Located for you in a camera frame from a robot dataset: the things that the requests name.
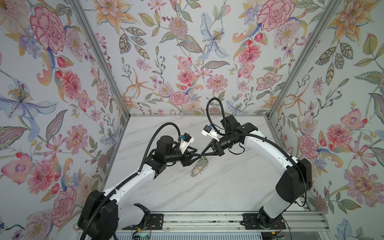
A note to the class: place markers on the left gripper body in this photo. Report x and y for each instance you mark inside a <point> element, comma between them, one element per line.
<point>185,157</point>

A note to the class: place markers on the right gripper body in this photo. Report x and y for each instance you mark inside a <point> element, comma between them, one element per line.
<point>217,146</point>

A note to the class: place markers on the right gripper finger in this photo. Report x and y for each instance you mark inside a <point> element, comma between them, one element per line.
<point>220,153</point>
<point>211,148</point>

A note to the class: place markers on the metal keyring disc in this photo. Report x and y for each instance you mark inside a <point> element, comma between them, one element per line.
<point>200,166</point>

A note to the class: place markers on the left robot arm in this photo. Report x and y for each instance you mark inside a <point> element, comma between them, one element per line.
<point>106,212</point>

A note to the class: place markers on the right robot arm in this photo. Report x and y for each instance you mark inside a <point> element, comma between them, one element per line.
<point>296,175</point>

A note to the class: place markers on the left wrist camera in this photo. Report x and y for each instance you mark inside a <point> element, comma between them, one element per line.
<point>186,140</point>

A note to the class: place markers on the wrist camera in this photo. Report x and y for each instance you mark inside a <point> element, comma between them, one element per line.
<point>209,131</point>
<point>186,140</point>

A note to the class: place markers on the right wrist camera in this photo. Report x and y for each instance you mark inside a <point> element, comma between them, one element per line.
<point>209,131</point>

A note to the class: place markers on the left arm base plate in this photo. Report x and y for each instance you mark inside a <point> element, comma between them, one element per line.
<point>150,222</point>

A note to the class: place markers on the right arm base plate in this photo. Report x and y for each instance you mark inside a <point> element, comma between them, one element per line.
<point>256,221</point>

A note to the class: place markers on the aluminium front rail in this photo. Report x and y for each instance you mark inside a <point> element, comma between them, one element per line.
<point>226,226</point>

